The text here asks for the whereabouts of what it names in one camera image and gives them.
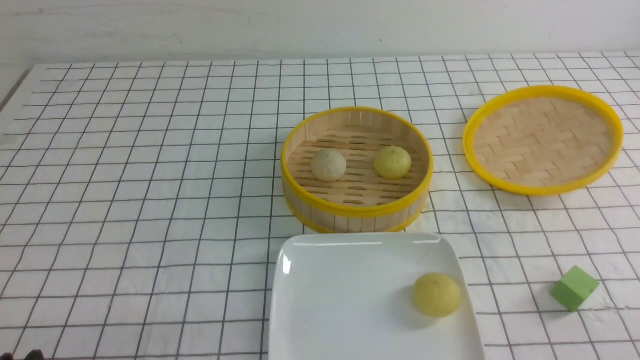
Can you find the bamboo steamer basket yellow rim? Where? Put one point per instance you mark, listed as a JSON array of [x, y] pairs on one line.
[[361, 201]]

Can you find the white square plate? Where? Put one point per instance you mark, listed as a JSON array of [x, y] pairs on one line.
[[349, 297]]

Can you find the beige steamed bun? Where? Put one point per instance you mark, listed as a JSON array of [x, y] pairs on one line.
[[328, 165]]

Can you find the green foam cube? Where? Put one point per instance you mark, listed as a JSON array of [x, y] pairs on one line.
[[574, 288]]

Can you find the yellow steamed bun on plate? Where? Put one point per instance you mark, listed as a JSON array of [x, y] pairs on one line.
[[436, 295]]

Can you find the white grid tablecloth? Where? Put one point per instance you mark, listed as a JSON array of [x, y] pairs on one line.
[[142, 209]]

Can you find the bamboo steamer lid yellow rim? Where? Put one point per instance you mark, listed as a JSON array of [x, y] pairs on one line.
[[543, 140]]

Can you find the yellow steamed bun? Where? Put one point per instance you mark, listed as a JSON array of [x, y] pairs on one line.
[[436, 295], [392, 162]]

